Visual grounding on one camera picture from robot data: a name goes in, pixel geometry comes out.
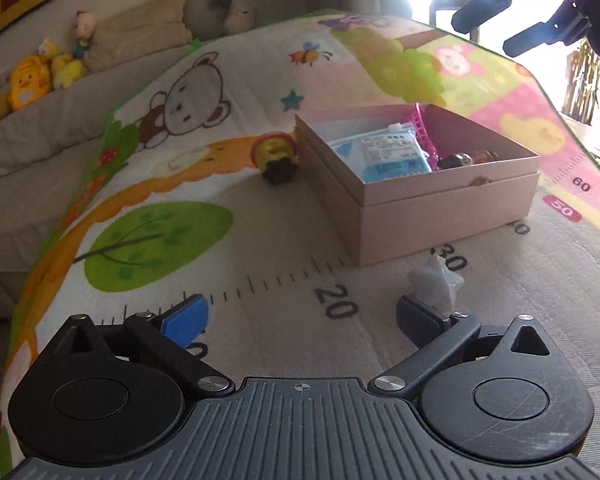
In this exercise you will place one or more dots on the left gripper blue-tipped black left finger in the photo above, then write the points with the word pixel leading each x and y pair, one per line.
pixel 162 341

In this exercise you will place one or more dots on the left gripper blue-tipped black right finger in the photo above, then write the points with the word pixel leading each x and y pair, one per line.
pixel 442 341

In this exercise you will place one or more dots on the dark-haired doll figurine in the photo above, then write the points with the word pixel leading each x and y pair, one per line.
pixel 459 160

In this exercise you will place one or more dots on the pink plastic mesh scoop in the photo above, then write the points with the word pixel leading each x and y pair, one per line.
pixel 417 119

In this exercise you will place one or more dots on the blue white tissue packet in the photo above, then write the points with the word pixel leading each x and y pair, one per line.
pixel 389 153

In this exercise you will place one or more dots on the potted palm plant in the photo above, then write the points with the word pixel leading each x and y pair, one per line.
pixel 583 80

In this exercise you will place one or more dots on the white star-shaped toy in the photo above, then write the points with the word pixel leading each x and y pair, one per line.
pixel 435 285

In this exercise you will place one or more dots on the pink cardboard box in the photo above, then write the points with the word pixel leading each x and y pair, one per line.
pixel 393 218

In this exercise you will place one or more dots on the colourful cartoon play mat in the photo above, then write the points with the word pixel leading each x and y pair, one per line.
pixel 179 209

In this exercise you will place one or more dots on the yellow pink cupcake toy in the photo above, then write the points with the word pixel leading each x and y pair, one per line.
pixel 275 155

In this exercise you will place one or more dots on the grey sofa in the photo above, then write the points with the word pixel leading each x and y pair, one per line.
pixel 45 152

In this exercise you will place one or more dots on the yellow duck plush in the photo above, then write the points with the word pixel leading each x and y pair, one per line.
pixel 65 69

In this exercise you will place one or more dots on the orange yellow chick plush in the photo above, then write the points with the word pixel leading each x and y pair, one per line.
pixel 29 81

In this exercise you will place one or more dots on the grey sheep plush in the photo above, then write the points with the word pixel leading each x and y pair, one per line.
pixel 213 19

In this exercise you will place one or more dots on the beige plush pillow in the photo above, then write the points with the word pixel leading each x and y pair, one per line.
pixel 155 26

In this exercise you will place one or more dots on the small doll plush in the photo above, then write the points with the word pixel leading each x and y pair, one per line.
pixel 83 32

